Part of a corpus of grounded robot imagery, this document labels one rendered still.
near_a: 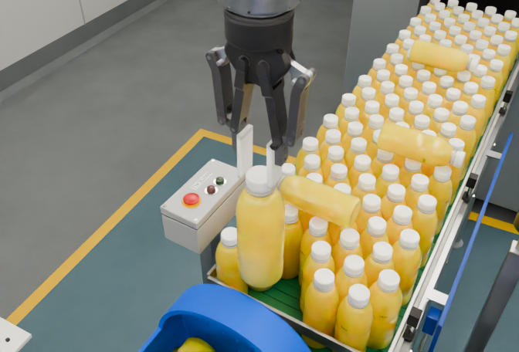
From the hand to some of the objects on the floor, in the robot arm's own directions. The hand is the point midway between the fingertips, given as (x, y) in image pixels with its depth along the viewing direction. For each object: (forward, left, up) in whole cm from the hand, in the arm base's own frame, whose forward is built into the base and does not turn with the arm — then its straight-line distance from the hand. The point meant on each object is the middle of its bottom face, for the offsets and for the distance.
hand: (259, 157), depth 67 cm
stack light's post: (+42, +37, -147) cm, 158 cm away
